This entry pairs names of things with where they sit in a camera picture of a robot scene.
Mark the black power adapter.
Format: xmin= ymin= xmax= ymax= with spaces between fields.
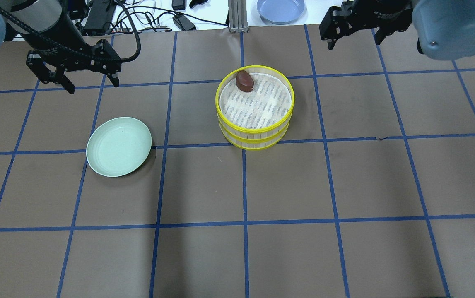
xmin=83 ymin=0 xmax=117 ymax=36

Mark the yellow steamer basket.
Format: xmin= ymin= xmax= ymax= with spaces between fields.
xmin=215 ymin=65 xmax=295 ymax=138
xmin=218 ymin=120 xmax=290 ymax=151

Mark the aluminium frame post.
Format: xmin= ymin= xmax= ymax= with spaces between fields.
xmin=228 ymin=0 xmax=249 ymax=34

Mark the light green plate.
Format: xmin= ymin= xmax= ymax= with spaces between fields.
xmin=86 ymin=117 xmax=152 ymax=178

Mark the brown steamed bun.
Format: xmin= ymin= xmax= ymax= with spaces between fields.
xmin=236 ymin=70 xmax=255 ymax=93

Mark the blue plate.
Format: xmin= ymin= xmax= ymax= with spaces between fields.
xmin=256 ymin=0 xmax=306 ymax=25

